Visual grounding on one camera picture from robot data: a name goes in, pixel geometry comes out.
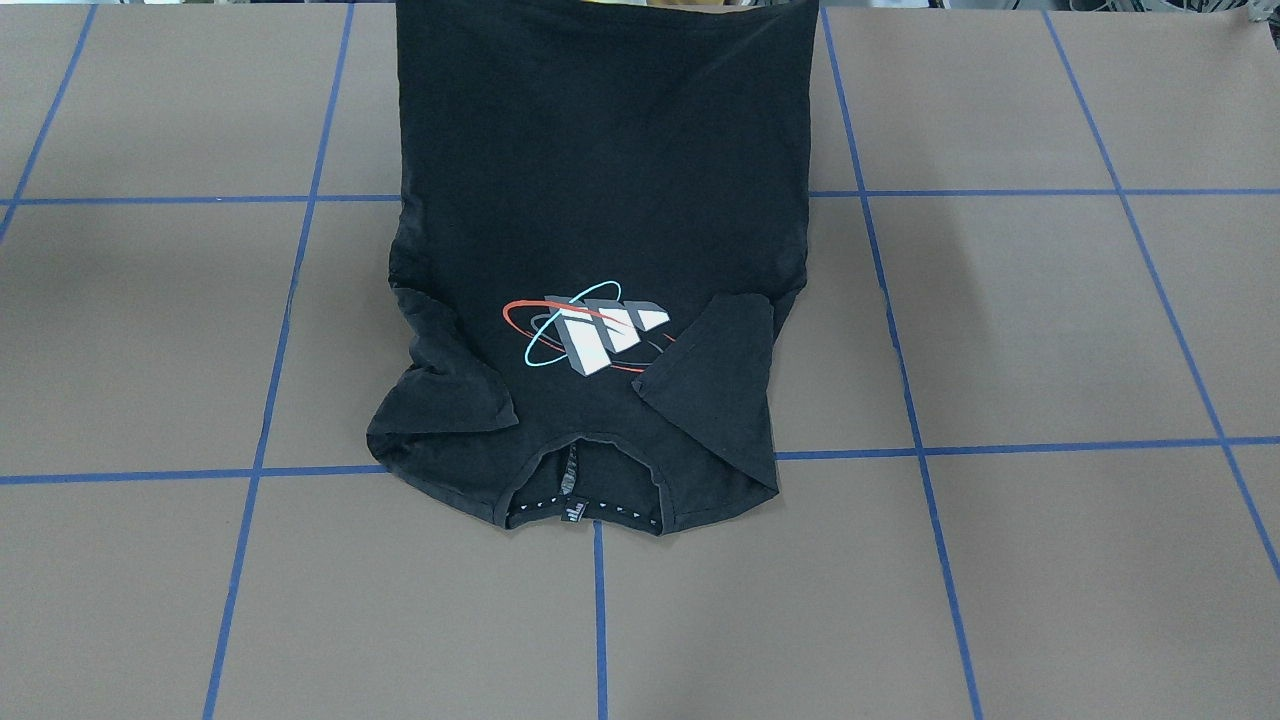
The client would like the black graphic t-shirt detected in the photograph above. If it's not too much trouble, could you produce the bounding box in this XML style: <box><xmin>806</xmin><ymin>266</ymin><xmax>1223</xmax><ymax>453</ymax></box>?
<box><xmin>366</xmin><ymin>1</ymin><xmax>819</xmax><ymax>536</ymax></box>

